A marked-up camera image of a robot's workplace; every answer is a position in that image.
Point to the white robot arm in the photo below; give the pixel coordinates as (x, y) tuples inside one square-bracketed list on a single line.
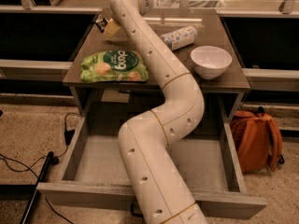
[(161, 193)]

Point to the black rxbar chocolate bar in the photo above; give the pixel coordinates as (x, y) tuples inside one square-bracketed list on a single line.
[(102, 24)]

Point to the white bowl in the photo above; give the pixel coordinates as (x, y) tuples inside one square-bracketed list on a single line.
[(210, 62)]

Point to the grey cabinet with glossy top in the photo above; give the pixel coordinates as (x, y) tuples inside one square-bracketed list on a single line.
[(232, 85)]

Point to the orange backpack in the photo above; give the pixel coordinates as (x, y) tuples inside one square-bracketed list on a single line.
[(258, 140)]

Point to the green snack bag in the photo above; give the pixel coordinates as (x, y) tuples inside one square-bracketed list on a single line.
[(114, 65)]

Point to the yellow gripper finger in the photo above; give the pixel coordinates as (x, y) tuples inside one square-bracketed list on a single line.
[(112, 28)]

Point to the open grey top drawer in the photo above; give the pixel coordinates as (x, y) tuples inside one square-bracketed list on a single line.
[(92, 174)]

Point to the clear plastic water bottle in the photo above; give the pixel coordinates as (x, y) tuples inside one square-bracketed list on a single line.
[(180, 38)]

